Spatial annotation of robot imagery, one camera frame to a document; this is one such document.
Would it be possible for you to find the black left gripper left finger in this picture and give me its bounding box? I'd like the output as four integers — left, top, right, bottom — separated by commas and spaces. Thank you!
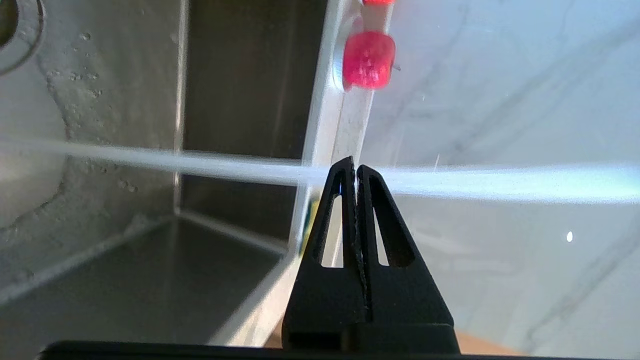
282, 156, 370, 351

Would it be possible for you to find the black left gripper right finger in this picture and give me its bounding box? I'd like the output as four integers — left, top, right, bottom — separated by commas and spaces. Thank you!
341, 164, 460, 353

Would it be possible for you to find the yellow sponge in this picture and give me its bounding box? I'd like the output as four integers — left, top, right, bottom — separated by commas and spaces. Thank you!
300, 199, 322, 257

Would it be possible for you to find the stainless steel sink basin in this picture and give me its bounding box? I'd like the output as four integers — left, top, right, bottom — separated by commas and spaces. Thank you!
0, 0, 346, 347

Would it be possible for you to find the running water stream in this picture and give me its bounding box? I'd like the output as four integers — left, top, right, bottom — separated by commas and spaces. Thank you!
0, 140, 640, 205

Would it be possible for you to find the small white dish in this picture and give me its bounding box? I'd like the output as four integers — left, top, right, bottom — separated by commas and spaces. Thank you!
331, 20, 352, 94

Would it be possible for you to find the red toy apple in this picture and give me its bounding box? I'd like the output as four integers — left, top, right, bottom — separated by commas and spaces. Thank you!
342, 31, 397, 92

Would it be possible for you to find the round metal drain strainer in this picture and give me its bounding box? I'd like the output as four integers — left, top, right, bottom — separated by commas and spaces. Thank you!
0, 0, 47, 77

